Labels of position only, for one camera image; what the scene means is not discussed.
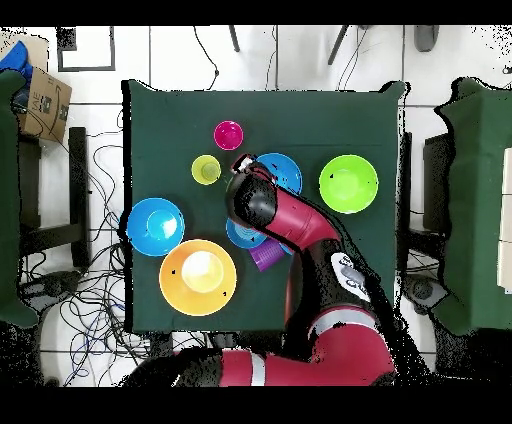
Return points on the red plastic cup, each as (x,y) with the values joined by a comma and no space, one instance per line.
(228,135)

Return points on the large blue plastic bowl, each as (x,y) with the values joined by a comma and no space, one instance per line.
(286,172)
(156,226)

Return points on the purple plastic cup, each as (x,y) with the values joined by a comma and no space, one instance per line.
(266,256)

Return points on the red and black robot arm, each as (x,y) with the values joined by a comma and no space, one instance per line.
(296,220)

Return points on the yellow ribbed plastic cup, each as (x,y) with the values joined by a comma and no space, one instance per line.
(206,169)

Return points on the dark green tablecloth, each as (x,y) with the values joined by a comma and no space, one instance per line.
(340,120)

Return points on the large green plastic bowl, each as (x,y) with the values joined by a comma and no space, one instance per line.
(348,184)

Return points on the large yellow plastic bowl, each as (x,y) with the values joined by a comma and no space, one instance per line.
(198,276)

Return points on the dark chair leg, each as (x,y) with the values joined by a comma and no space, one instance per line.
(338,44)
(234,40)

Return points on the black floor box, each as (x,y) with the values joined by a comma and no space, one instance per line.
(162,344)

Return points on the printed cardboard box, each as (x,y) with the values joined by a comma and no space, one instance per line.
(44,108)

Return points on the plain cardboard box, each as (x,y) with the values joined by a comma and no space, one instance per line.
(38,52)

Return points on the green cloth on side table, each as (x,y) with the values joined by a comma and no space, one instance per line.
(8,200)
(476,200)

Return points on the blue bag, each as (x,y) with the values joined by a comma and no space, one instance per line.
(16,60)

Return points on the black stool frame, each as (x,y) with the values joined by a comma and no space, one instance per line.
(78,180)

